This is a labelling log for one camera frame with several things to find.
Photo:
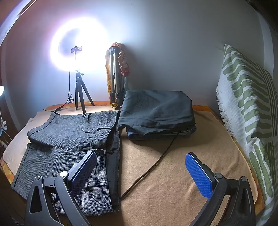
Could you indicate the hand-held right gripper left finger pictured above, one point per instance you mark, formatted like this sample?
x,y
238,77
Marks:
x,y
84,171

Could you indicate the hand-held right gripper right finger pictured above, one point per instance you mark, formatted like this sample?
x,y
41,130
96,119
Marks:
x,y
198,173

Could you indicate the pile of dark clothes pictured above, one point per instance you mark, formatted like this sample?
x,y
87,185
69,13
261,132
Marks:
x,y
65,132

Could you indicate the dark charcoal folded pants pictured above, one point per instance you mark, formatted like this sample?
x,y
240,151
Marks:
x,y
156,108

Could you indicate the tan blanket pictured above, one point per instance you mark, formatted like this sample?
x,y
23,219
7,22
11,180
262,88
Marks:
x,y
165,178

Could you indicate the blue folded jeans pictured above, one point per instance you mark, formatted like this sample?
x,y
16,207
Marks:
x,y
152,136

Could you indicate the small black tripod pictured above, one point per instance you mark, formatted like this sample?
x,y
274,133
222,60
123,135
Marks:
x,y
79,91

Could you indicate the green and white patterned pillow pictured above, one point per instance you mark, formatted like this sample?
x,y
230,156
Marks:
x,y
245,91

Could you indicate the folded silver tripod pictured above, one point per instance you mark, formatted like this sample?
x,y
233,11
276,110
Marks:
x,y
114,76

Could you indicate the small white lamp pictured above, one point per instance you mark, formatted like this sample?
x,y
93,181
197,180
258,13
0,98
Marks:
x,y
1,90

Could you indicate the orange patterned cloth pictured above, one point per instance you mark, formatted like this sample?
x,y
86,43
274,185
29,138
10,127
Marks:
x,y
123,60

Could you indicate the black phone holder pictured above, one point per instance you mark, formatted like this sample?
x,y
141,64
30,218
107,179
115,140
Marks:
x,y
77,49

